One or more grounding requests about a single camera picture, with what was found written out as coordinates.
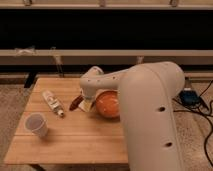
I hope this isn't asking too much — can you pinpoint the black cable on floor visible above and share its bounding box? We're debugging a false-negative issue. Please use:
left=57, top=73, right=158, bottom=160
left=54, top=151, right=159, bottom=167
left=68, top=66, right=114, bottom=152
left=173, top=79, right=213, bottom=168

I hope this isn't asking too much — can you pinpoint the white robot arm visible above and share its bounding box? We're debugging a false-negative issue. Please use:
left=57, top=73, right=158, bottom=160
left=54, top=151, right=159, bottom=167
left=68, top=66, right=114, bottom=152
left=80, top=62, right=185, bottom=171

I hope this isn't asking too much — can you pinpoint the grey horizontal rail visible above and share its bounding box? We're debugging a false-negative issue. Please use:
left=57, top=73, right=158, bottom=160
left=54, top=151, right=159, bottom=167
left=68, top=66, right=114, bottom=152
left=0, top=48, right=213, bottom=66

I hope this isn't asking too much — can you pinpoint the wooden table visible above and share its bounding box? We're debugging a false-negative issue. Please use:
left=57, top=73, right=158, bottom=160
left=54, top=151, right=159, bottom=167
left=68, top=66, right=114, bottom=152
left=4, top=78, right=128, bottom=164

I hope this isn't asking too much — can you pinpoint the white tube with cap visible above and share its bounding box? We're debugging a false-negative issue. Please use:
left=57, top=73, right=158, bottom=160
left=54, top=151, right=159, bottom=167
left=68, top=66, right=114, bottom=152
left=42, top=91, right=64, bottom=117

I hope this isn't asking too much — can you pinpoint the orange ceramic bowl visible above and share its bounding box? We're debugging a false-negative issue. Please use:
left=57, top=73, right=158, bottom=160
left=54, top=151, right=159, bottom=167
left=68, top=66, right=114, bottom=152
left=95, top=91, right=119, bottom=119

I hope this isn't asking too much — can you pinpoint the blue device on floor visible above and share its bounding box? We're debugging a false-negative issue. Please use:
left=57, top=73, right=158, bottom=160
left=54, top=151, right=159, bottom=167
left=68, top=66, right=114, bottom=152
left=179, top=89, right=200, bottom=106

